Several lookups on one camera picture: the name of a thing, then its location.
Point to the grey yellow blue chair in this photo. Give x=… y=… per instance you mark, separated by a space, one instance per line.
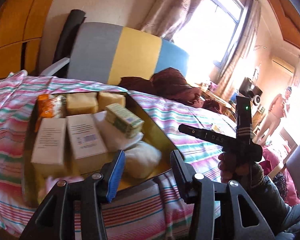
x=105 y=53

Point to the orange snack bag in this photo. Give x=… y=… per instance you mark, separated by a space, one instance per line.
x=50 y=106

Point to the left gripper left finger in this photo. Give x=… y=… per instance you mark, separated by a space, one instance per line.
x=98 y=189

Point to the wooden wardrobe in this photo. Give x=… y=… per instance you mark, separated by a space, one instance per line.
x=21 y=30

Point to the pink bed quilt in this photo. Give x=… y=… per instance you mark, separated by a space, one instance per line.
x=282 y=180

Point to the striped pink green tablecloth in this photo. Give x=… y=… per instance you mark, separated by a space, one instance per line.
x=155 y=212

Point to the dark sleeve forearm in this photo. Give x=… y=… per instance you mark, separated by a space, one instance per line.
x=281 y=217

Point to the beige patterned curtain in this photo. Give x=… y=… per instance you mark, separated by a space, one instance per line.
x=167 y=17

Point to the dark red jacket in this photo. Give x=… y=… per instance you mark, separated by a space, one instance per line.
x=172 y=85

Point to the white carton box with text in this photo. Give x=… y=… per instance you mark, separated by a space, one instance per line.
x=48 y=152

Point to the air conditioner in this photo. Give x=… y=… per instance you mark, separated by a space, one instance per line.
x=288 y=68

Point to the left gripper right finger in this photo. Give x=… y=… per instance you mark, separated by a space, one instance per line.
x=195 y=188

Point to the green small carton box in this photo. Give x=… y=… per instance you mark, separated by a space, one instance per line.
x=124 y=120

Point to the yellow sponge block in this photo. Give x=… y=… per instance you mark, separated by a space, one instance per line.
x=105 y=98
x=81 y=103

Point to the right hand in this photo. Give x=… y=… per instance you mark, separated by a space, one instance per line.
x=229 y=169

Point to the person in pink clothes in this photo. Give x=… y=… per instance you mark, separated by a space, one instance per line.
x=278 y=109

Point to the gold metal tin tray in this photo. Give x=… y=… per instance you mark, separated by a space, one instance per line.
x=32 y=181

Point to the white carton box with barcode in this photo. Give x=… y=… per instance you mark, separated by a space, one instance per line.
x=88 y=147

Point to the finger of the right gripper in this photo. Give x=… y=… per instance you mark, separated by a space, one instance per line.
x=207 y=135

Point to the white foam block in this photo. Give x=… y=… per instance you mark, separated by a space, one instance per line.
x=114 y=139

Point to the black rolled mat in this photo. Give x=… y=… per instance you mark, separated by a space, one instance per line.
x=68 y=34

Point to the cream sock grey cuff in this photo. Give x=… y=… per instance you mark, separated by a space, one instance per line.
x=141 y=160

